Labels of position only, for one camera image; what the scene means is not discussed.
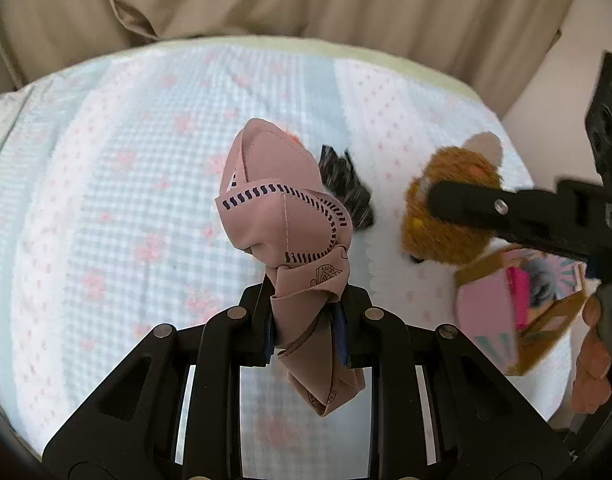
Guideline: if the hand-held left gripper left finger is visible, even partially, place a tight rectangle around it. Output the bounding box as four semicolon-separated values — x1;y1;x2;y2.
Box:
42;284;277;480

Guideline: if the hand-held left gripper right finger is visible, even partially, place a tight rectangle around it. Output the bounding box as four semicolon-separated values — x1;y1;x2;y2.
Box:
337;285;572;480

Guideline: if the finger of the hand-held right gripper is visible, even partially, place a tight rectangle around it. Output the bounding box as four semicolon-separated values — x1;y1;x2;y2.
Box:
428;181;586;263

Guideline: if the brown plush toy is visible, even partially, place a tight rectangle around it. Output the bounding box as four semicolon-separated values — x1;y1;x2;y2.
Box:
402;132;506;266

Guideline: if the pink printed scarf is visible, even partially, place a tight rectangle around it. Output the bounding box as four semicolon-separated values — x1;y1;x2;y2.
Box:
215;118;367;417

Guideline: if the person's right hand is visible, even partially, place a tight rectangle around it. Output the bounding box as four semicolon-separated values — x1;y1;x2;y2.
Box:
572;294;612;414

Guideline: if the printed cardboard box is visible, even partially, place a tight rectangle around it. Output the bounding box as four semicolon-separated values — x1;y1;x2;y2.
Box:
455;243;589;377

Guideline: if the dark grey knitted cloth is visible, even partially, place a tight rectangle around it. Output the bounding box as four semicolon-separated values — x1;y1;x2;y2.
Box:
318;145;375;232

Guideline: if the pink dotted checked blanket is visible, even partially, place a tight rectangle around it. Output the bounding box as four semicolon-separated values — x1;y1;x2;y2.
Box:
0;37;574;480

